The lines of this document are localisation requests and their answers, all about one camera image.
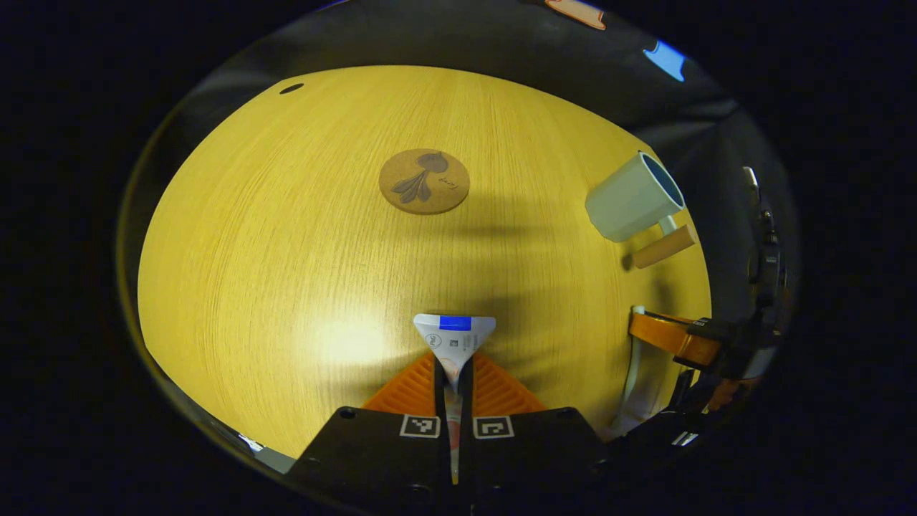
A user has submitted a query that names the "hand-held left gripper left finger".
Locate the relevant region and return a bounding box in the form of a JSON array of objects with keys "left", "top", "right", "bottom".
[{"left": 287, "top": 351, "right": 451, "bottom": 504}]

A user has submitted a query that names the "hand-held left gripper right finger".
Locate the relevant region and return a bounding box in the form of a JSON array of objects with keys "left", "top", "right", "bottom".
[{"left": 458, "top": 351, "right": 614, "bottom": 507}]

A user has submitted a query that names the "white toothpaste tube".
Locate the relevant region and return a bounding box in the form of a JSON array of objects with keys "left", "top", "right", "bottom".
[{"left": 413, "top": 313, "right": 497, "bottom": 487}]

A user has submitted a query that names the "light blue cup wooden handle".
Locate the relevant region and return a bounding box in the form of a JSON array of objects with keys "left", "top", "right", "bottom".
[{"left": 585, "top": 150, "right": 697, "bottom": 270}]

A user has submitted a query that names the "round cork coaster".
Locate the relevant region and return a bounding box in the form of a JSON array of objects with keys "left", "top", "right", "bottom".
[{"left": 379, "top": 148, "right": 471, "bottom": 216}]

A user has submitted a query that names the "yellow wooden desktop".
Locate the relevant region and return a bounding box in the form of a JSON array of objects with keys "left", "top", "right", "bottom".
[{"left": 138, "top": 64, "right": 712, "bottom": 459}]

